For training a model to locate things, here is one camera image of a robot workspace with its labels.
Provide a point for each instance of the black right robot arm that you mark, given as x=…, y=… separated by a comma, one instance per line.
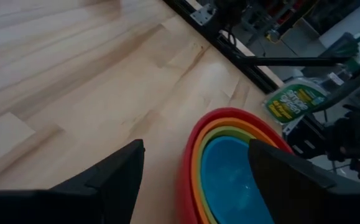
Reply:
x=229, y=12

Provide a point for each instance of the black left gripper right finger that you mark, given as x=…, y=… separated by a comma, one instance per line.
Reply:
x=307, y=199

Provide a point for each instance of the green plastic bowl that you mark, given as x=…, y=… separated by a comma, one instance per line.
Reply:
x=226, y=131

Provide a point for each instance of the blue plastic bowl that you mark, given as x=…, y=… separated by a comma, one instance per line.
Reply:
x=229, y=180

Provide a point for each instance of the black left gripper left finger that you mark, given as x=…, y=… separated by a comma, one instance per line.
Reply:
x=89, y=199

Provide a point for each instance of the large red plastic bowl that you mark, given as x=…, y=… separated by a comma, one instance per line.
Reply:
x=229, y=112

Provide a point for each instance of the black aluminium frame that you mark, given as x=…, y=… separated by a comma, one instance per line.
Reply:
x=245, y=67

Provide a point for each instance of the orange plastic bowl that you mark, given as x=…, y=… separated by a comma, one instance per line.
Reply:
x=232, y=122

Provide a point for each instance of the green label spray bottle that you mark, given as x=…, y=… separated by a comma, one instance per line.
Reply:
x=294, y=99

